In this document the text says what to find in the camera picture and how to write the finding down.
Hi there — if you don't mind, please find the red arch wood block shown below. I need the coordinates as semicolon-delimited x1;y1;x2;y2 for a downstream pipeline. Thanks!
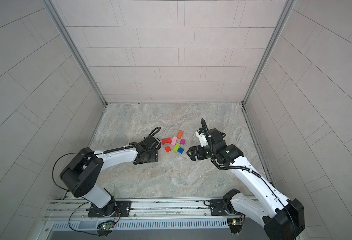
162;138;172;145

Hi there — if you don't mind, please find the aluminium corner post right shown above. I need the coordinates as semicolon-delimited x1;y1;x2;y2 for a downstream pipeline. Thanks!
242;0;295;106

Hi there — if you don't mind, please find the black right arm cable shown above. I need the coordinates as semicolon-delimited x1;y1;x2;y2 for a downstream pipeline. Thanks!
200;118;296;240

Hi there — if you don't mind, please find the right circuit board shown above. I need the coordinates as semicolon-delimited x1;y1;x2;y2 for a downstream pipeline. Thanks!
227;218;243;227

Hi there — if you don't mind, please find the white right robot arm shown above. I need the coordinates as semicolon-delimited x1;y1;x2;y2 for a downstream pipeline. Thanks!
187;128;305;240

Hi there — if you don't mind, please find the circuit board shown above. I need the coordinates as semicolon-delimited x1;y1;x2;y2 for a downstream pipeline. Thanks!
227;218;243;227
97;221;115;231

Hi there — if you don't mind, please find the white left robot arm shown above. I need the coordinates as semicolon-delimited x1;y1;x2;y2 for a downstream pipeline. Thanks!
60;137;162;217

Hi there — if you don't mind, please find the green wood block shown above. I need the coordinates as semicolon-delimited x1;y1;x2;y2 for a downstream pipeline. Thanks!
173;143;180;153

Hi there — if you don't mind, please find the pink wood block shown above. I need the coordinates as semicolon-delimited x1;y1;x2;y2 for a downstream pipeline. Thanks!
171;137;177;146

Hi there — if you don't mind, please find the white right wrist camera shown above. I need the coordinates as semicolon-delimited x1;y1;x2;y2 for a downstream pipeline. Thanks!
195;128;208;148

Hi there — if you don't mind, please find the left circuit board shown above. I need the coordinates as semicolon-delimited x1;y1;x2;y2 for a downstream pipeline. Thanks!
97;221;115;231

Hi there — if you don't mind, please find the orange wood block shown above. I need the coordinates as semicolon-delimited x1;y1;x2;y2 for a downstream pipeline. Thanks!
176;131;183;139

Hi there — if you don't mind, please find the aluminium corner post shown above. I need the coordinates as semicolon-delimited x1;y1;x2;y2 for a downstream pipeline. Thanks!
242;0;295;106
42;0;108;107

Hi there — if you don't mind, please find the aluminium corner post left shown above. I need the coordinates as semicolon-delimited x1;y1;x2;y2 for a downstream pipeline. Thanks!
42;0;108;107

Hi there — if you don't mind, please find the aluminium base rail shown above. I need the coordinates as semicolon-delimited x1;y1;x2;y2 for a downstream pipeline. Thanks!
42;198;245;236

